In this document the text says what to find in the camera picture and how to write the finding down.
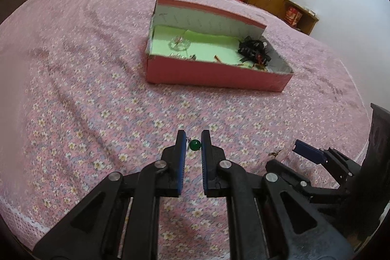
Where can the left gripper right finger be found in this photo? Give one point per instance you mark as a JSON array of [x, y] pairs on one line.
[[272, 216]]

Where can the green bead earring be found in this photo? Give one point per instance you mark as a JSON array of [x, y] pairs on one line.
[[194, 144]]

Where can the black feather hair accessory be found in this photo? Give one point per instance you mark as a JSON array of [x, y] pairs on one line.
[[254, 50]]

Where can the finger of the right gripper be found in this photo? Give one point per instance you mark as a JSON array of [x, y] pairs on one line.
[[340, 167], [300, 183]]

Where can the small gold earrings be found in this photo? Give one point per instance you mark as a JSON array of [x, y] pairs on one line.
[[274, 154]]

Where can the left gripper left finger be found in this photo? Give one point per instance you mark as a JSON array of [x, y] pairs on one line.
[[119, 218]]

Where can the red gift box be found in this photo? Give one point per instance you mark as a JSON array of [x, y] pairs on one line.
[[292, 16]]

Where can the pink floral bedspread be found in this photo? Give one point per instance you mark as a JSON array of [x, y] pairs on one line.
[[75, 105]]

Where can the pink cardboard box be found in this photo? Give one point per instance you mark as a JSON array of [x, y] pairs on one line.
[[194, 44]]

